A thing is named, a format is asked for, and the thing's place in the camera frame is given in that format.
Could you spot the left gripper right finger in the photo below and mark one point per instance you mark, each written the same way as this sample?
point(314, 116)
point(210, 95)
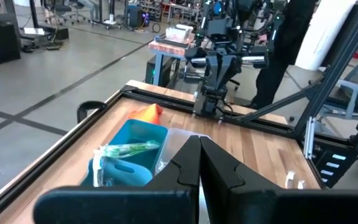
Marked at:
point(228, 186)

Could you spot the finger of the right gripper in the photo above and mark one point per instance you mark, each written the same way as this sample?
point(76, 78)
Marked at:
point(217, 71)
point(233, 68)

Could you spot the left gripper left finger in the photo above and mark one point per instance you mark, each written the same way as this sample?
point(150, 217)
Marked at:
point(182, 168)

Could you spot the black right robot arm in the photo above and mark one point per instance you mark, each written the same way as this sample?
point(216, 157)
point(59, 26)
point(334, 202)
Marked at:
point(211, 102)

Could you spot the person's hand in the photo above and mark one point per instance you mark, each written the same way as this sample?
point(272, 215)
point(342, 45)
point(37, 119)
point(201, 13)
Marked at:
point(263, 39)

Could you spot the clear plastic bin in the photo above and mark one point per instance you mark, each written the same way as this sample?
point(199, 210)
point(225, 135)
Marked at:
point(176, 146)

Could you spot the person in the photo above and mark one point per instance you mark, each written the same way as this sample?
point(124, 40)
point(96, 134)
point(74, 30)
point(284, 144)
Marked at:
point(278, 77)

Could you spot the white box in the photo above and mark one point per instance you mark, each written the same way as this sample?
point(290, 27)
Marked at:
point(179, 32)

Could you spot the blue-legged wooden table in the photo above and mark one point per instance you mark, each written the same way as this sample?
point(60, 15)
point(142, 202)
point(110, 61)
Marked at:
point(166, 48)

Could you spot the teal plastic bin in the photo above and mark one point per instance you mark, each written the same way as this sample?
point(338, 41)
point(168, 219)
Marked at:
point(135, 133)

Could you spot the orange bin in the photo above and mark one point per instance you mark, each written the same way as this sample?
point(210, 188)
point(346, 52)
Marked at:
point(148, 115)

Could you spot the black computer case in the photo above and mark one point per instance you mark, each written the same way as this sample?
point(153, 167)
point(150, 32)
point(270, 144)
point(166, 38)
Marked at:
point(149, 71)

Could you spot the white round pillar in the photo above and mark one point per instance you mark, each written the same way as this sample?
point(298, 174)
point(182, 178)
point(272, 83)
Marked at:
point(322, 37)

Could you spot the black table clamp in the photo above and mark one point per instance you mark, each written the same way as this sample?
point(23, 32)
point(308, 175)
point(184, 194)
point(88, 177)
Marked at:
point(89, 104)

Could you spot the office chair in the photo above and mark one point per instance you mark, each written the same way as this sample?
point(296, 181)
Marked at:
point(64, 7)

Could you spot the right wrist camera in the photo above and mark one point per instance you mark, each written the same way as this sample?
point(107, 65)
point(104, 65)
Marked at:
point(221, 31)

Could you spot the silver frame bracket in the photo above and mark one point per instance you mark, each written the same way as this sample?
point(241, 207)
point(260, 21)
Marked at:
point(309, 137)

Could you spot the grey steel table frame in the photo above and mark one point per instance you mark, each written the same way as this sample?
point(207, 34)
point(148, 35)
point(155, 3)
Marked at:
point(353, 90)

